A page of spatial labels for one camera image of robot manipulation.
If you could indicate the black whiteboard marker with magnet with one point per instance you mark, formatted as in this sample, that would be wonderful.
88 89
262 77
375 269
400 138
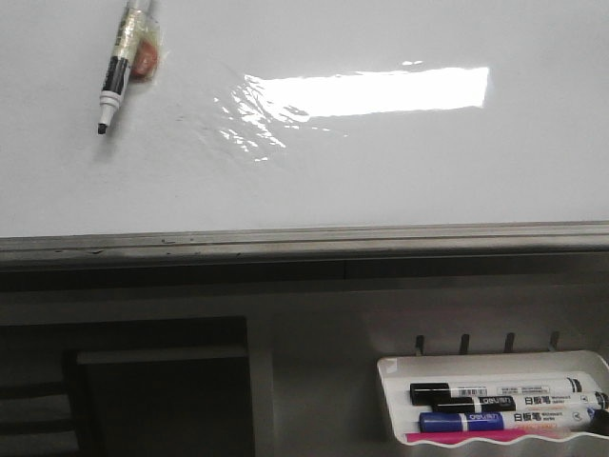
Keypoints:
135 56

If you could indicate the metal hook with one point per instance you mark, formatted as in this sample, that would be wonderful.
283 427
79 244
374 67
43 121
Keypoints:
509 342
419 345
464 345
553 341

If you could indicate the white plastic marker tray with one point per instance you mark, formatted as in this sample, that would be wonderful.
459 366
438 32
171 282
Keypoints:
397 374

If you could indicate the black capped marker top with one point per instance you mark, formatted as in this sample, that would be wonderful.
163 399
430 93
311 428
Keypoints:
422 394

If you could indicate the black capped marker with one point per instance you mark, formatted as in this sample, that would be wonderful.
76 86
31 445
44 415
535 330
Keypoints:
521 402
422 394

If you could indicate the blue capped marker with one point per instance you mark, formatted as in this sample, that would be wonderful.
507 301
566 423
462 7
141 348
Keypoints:
571 419

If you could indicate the black capped marker middle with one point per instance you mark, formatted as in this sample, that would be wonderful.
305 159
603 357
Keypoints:
521 402

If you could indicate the white whiteboard with metal frame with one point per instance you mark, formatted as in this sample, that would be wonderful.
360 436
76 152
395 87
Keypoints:
306 129

